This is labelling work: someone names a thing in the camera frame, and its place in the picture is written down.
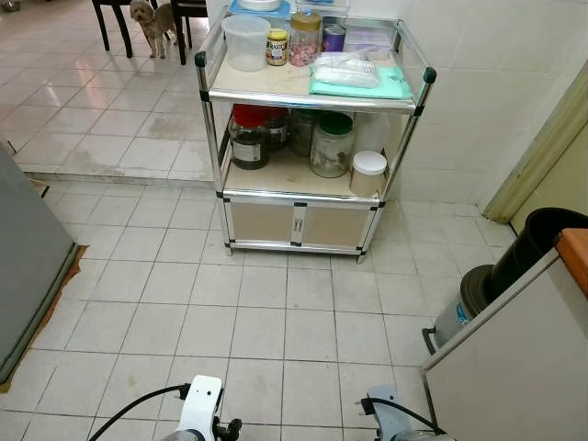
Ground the grey gas cylinder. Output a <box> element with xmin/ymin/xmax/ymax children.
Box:
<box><xmin>423</xmin><ymin>265</ymin><xmax>497</xmax><ymax>356</ymax></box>

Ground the white lid jar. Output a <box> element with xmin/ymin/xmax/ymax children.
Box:
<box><xmin>350</xmin><ymin>151</ymin><xmax>389</xmax><ymax>198</ymax></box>

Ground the red lid glass jar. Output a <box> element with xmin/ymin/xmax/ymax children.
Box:
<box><xmin>230</xmin><ymin>104</ymin><xmax>272</xmax><ymax>171</ymax></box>

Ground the green lid glass jar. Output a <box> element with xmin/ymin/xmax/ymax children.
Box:
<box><xmin>311</xmin><ymin>112</ymin><xmax>356</xmax><ymax>179</ymax></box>

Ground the dark glass jar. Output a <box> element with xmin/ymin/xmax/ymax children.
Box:
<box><xmin>266</xmin><ymin>107</ymin><xmax>290</xmax><ymax>151</ymax></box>

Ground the clear glass jar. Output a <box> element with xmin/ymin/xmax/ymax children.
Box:
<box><xmin>289</xmin><ymin>108</ymin><xmax>318</xmax><ymax>157</ymax></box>

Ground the metal shelf cart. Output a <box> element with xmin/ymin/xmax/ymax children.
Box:
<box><xmin>195</xmin><ymin>9</ymin><xmax>437</xmax><ymax>265</ymax></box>

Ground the teal cloth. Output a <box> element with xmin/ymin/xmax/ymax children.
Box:
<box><xmin>309</xmin><ymin>64</ymin><xmax>412</xmax><ymax>100</ymax></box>

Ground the clear plastic bag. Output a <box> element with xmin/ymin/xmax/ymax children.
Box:
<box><xmin>312</xmin><ymin>52</ymin><xmax>381</xmax><ymax>89</ymax></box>

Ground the yellow label jar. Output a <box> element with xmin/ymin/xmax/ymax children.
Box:
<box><xmin>266</xmin><ymin>28</ymin><xmax>289</xmax><ymax>67</ymax></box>

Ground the clear plastic jug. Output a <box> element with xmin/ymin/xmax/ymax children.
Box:
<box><xmin>221</xmin><ymin>15</ymin><xmax>273</xmax><ymax>73</ymax></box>

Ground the jar with pink contents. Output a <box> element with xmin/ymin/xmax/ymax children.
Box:
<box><xmin>288</xmin><ymin>11</ymin><xmax>322</xmax><ymax>67</ymax></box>

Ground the purple can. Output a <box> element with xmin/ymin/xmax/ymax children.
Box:
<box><xmin>322</xmin><ymin>25</ymin><xmax>346</xmax><ymax>53</ymax></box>

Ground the black chair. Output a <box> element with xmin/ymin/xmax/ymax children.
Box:
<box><xmin>92</xmin><ymin>0</ymin><xmax>135</xmax><ymax>58</ymax></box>
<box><xmin>170</xmin><ymin>0</ymin><xmax>209</xmax><ymax>65</ymax></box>

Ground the clear plastic box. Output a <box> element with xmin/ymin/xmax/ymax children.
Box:
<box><xmin>345</xmin><ymin>26</ymin><xmax>398</xmax><ymax>62</ymax></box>

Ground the brown curly dog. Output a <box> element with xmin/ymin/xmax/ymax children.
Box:
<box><xmin>129</xmin><ymin>0</ymin><xmax>180</xmax><ymax>60</ymax></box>

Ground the blue lid container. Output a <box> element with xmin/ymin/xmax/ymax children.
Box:
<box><xmin>230</xmin><ymin>0</ymin><xmax>291</xmax><ymax>17</ymax></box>

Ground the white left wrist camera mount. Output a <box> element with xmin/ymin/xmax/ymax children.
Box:
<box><xmin>175</xmin><ymin>375</ymin><xmax>226</xmax><ymax>441</ymax></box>

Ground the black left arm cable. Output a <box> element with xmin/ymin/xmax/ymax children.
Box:
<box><xmin>87</xmin><ymin>384</ymin><xmax>189</xmax><ymax>441</ymax></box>

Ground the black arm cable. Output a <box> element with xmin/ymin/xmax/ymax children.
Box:
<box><xmin>360</xmin><ymin>395</ymin><xmax>447</xmax><ymax>437</ymax></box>
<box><xmin>87</xmin><ymin>384</ymin><xmax>189</xmax><ymax>441</ymax></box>

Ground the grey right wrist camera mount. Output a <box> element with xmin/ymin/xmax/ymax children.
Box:
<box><xmin>365</xmin><ymin>384</ymin><xmax>433</xmax><ymax>441</ymax></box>

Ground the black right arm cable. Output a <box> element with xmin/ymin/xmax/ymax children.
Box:
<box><xmin>360</xmin><ymin>395</ymin><xmax>447</xmax><ymax>437</ymax></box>

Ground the beige door frame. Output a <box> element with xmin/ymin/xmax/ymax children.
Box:
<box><xmin>482</xmin><ymin>64</ymin><xmax>588</xmax><ymax>224</ymax></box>

